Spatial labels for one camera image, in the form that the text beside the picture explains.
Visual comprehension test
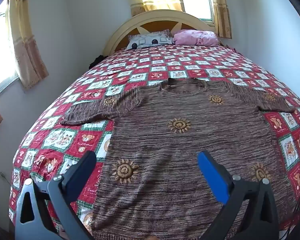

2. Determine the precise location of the cream arched bed headboard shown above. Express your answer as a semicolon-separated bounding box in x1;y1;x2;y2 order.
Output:
102;9;217;57

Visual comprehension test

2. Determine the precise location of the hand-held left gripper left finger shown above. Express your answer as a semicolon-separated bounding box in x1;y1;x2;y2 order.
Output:
15;151;97;240

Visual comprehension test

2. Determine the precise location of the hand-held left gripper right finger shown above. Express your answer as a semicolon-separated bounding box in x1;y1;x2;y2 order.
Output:
197;151;279;240

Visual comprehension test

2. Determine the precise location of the brown knitted sun-pattern sweater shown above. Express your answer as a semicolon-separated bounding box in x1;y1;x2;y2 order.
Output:
60;78;297;240

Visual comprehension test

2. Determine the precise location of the yellow side window curtain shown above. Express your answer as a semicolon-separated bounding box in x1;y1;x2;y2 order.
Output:
7;0;50;90

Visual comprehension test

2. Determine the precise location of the pink pillow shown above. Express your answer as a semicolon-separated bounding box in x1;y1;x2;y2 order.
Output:
172;29;219;47

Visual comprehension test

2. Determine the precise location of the red checkered printed blanket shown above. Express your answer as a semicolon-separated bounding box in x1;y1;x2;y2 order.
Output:
9;44;300;240

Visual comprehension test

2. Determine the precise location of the dark cloth beside bed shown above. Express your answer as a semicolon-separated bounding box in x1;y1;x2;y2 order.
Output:
89;55;107;69

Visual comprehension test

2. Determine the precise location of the grey patterned pillow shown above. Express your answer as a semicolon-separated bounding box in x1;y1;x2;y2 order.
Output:
126;29;174;50

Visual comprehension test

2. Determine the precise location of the side window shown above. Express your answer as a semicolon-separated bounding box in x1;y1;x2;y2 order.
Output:
0;0;20;98

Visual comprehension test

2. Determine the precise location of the yellow narrow curtain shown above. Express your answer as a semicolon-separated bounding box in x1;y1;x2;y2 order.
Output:
209;0;232;39

